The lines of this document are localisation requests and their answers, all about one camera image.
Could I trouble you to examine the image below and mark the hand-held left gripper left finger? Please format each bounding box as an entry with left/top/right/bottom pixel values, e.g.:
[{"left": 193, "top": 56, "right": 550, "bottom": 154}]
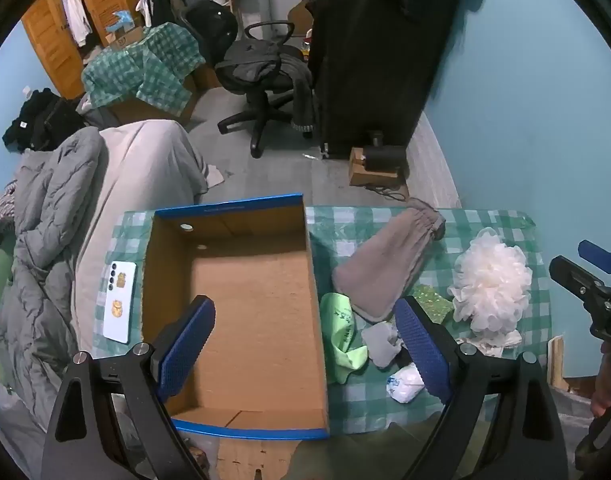
[{"left": 41, "top": 295, "right": 217, "bottom": 480}]

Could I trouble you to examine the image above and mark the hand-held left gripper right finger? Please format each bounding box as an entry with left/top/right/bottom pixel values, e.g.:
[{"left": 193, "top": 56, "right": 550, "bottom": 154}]
[{"left": 393, "top": 295, "right": 571, "bottom": 480}]

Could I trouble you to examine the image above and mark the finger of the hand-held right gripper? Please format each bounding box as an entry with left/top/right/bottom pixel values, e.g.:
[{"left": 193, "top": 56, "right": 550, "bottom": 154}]
[
  {"left": 549, "top": 256, "right": 609, "bottom": 311},
  {"left": 578, "top": 240, "right": 611, "bottom": 277}
]

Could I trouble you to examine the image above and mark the white plastic packet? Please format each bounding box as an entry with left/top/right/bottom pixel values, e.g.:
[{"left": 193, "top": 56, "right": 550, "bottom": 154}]
[{"left": 387, "top": 363, "right": 426, "bottom": 404}]

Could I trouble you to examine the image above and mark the green glitter sponge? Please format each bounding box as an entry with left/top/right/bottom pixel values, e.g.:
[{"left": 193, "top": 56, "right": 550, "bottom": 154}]
[{"left": 410, "top": 284, "right": 456, "bottom": 323}]

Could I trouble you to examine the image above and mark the cream tissue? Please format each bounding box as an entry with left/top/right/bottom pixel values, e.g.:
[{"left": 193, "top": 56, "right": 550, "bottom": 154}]
[{"left": 458, "top": 332, "right": 523, "bottom": 358}]

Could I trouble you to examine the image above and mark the blue-rimmed cardboard box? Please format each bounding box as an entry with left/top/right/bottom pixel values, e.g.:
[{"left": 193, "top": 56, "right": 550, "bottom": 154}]
[{"left": 141, "top": 192, "right": 332, "bottom": 442}]

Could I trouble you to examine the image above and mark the white mesh bath loofah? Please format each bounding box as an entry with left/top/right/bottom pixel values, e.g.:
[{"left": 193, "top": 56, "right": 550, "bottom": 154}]
[{"left": 448, "top": 227, "right": 532, "bottom": 346}]

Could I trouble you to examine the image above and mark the light green microfiber cloth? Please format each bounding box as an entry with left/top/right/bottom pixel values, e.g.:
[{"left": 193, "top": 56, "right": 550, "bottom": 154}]
[{"left": 319, "top": 292, "right": 370, "bottom": 385}]

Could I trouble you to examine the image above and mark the person's right hand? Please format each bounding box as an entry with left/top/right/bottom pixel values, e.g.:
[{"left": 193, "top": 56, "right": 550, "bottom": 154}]
[{"left": 590, "top": 341, "right": 611, "bottom": 418}]

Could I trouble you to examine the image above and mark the wooden plank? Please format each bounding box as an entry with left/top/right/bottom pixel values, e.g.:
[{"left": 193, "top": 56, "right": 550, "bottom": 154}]
[{"left": 548, "top": 335, "right": 569, "bottom": 391}]

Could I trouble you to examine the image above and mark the white smartphone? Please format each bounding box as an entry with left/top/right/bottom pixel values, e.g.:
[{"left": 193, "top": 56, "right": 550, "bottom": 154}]
[{"left": 104, "top": 261, "right": 137, "bottom": 345}]

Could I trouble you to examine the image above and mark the green checkered tablecloth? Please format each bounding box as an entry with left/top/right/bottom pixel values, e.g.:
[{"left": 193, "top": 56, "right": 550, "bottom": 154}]
[{"left": 92, "top": 205, "right": 551, "bottom": 436}]

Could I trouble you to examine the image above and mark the flat cardboard sheet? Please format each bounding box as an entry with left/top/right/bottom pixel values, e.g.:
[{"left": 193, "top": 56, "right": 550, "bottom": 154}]
[{"left": 218, "top": 437, "right": 306, "bottom": 480}]

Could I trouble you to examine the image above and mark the white rag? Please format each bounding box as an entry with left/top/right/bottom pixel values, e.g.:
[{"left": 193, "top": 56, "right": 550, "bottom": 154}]
[{"left": 202, "top": 162, "right": 227, "bottom": 189}]

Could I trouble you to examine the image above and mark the grey quilted duvet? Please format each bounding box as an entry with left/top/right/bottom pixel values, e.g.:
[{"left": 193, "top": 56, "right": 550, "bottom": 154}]
[{"left": 0, "top": 127, "right": 106, "bottom": 431}]

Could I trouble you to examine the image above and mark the beige bed sheet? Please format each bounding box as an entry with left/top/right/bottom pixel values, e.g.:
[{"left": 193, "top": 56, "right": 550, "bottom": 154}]
[{"left": 75, "top": 120, "right": 208, "bottom": 356}]

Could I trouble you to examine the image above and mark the black cylindrical device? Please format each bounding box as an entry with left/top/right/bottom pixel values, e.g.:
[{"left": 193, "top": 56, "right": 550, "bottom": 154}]
[{"left": 363, "top": 130, "right": 409, "bottom": 173}]

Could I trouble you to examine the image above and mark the large brown cardboard box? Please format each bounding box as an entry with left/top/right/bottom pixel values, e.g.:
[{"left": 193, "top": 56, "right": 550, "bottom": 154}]
[{"left": 105, "top": 67, "right": 221, "bottom": 126}]

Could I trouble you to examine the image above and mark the black office chair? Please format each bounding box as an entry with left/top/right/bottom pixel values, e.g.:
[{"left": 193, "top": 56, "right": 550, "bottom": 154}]
[{"left": 215, "top": 20, "right": 316, "bottom": 158}]

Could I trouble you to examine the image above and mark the pile of black clothes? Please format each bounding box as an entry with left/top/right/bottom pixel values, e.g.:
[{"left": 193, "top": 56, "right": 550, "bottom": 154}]
[{"left": 2, "top": 87, "right": 88, "bottom": 152}]

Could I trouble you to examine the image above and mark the green checkered cover cloth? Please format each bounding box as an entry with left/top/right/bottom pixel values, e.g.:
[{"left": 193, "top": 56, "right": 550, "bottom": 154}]
[{"left": 81, "top": 22, "right": 206, "bottom": 116}]

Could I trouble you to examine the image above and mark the dark garment with grey cuff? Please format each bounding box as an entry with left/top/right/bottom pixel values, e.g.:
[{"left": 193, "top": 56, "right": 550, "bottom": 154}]
[{"left": 216, "top": 40, "right": 316, "bottom": 136}]

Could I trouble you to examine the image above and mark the wooden louvered wardrobe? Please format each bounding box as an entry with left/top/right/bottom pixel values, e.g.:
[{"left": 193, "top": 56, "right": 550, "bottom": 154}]
[{"left": 20, "top": 0, "right": 153, "bottom": 101}]

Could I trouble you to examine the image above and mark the blue plastic bag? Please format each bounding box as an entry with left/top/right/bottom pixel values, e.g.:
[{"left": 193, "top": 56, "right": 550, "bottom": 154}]
[{"left": 108, "top": 10, "right": 136, "bottom": 33}]

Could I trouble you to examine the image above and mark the white hanging shirt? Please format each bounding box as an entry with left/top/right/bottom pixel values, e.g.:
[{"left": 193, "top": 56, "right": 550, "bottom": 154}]
[{"left": 60, "top": 0, "right": 93, "bottom": 48}]

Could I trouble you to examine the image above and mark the black cable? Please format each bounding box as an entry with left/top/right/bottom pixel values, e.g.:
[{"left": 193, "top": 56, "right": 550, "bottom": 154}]
[{"left": 365, "top": 182, "right": 411, "bottom": 202}]

